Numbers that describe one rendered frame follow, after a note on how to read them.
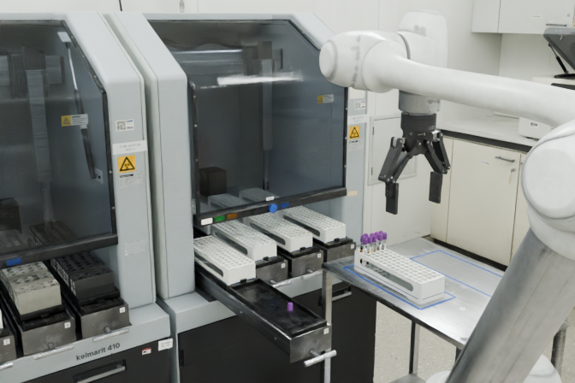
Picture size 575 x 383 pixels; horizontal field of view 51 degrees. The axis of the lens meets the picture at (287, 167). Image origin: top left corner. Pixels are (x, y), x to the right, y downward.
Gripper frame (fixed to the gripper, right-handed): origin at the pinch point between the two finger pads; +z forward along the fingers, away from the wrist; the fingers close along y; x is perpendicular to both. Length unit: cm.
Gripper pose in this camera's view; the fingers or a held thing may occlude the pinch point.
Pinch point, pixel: (413, 202)
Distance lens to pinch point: 137.9
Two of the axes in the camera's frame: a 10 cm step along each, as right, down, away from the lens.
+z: 0.0, 9.7, 2.5
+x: -5.7, -2.0, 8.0
